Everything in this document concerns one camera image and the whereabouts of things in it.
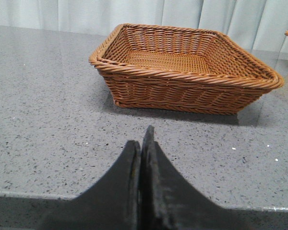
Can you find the white curtain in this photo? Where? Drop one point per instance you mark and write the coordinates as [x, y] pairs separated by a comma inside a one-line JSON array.
[[252, 24]]

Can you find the brown wicker basket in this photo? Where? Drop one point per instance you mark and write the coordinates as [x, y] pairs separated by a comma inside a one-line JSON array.
[[181, 69]]

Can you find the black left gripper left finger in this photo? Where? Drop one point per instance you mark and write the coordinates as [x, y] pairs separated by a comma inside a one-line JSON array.
[[110, 204]]

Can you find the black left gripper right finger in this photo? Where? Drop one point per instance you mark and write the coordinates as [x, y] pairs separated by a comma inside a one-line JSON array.
[[169, 202]]

